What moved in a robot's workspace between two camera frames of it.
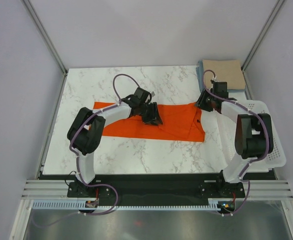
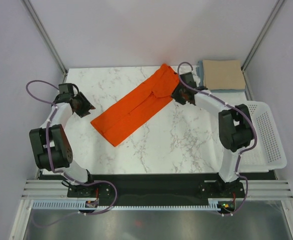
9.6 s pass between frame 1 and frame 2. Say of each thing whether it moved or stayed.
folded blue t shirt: stayed
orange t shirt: moved
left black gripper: moved
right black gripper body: moved
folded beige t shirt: stayed
